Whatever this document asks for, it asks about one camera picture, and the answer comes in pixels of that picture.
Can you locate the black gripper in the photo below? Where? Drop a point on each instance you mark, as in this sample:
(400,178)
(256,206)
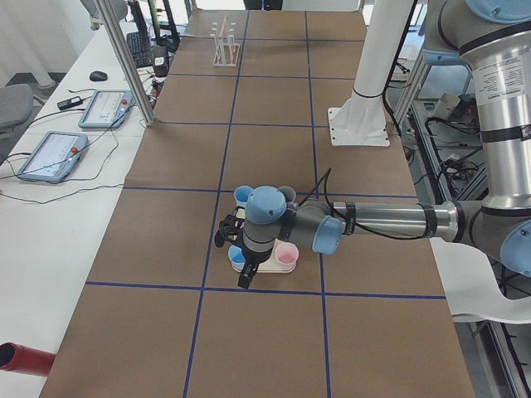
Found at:
(252,259)

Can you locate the light blue plastic cup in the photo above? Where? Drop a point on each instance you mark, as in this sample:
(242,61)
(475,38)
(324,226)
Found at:
(236,258)

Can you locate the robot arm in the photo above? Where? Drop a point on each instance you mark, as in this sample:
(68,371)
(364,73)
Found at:
(493,39)

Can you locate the pink plastic cup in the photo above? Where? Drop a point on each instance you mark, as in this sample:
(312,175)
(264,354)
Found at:
(286,255)

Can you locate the grey plastic cup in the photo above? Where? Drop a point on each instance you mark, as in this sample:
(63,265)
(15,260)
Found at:
(288,193)

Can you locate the cream plastic tray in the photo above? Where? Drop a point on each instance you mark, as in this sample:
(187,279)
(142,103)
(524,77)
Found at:
(270,266)

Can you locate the far teach pendant tablet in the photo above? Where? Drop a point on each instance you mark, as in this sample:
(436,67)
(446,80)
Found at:
(106,109)

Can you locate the teach pendant tablet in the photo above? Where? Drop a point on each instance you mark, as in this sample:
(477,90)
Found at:
(106,109)
(55,157)

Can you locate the near teach pendant tablet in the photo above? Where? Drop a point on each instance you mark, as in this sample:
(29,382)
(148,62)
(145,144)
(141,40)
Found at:
(55,157)

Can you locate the white chair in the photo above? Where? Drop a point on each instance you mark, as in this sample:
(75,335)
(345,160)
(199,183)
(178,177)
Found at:
(471,289)

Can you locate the red cylinder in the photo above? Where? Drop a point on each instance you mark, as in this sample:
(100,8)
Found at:
(26,360)

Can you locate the black computer mouse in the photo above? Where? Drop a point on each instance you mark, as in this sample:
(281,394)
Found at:
(98,76)

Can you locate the black keyboard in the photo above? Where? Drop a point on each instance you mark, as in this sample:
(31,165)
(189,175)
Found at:
(140,48)

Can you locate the grey office chair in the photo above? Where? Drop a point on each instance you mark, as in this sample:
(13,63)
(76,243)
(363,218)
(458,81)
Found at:
(16,106)

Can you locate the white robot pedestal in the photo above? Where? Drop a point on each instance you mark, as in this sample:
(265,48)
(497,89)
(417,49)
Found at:
(361,121)

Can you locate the white wire cup rack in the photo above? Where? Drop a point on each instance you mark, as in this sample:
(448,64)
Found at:
(227,50)

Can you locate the aluminium frame post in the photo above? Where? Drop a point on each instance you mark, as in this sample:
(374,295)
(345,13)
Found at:
(126,62)

